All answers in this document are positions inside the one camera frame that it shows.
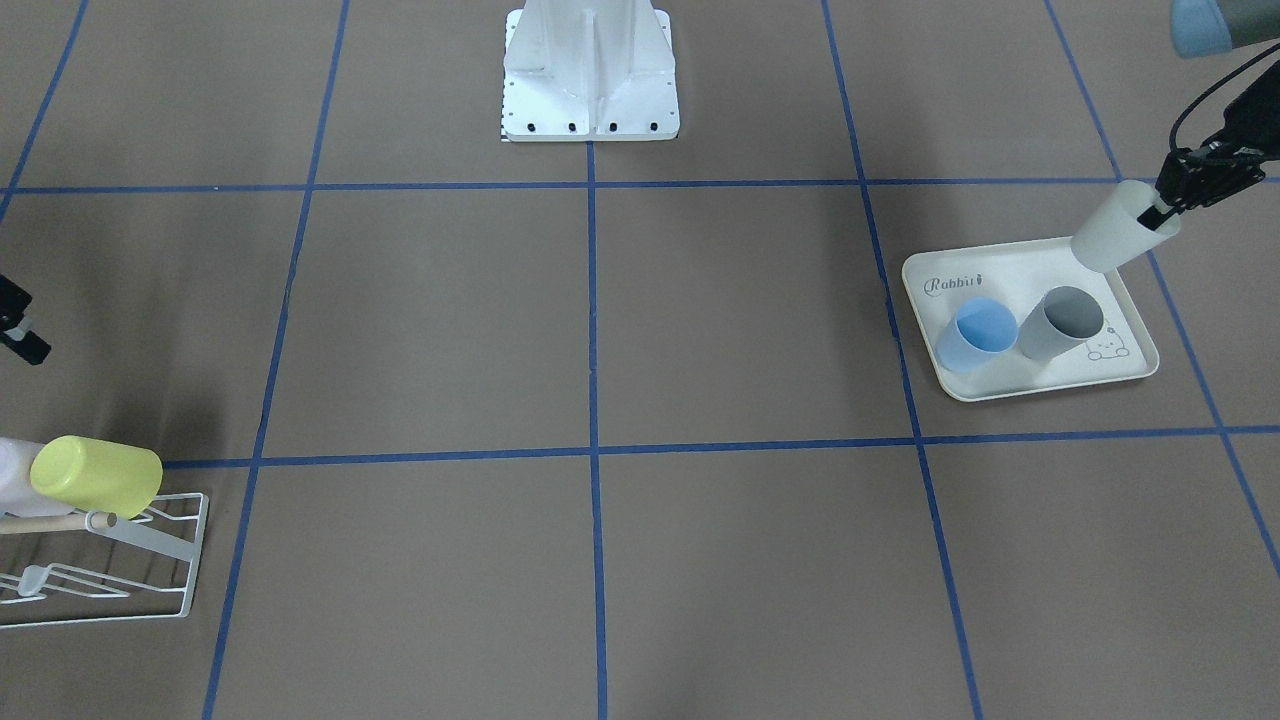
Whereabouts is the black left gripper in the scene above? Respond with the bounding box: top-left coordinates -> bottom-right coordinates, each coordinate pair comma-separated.
1135,65 -> 1279,231

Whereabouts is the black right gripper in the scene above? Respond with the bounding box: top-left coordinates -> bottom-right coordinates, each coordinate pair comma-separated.
0,275 -> 51,366

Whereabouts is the cream plastic cup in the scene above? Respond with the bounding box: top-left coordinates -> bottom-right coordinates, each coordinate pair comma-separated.
1070,179 -> 1181,273

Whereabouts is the grey plastic cup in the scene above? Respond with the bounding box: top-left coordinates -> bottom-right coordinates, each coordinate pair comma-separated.
1015,286 -> 1105,363

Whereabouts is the pink plastic cup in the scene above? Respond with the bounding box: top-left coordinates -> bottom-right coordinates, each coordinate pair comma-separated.
1,437 -> 76,518

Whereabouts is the yellow plastic cup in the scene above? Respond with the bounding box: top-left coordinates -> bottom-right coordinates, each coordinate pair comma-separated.
29,436 -> 163,520

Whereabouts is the blue plastic cup front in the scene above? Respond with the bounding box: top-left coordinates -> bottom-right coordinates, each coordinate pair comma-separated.
933,297 -> 1019,373

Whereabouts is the cream plastic tray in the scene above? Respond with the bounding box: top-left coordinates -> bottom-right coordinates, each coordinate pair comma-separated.
901,237 -> 1160,402

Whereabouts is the white wire cup rack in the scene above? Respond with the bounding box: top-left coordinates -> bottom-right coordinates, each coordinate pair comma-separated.
1,493 -> 210,632

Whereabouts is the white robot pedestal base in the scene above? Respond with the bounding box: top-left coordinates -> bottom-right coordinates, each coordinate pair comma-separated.
500,1 -> 681,143

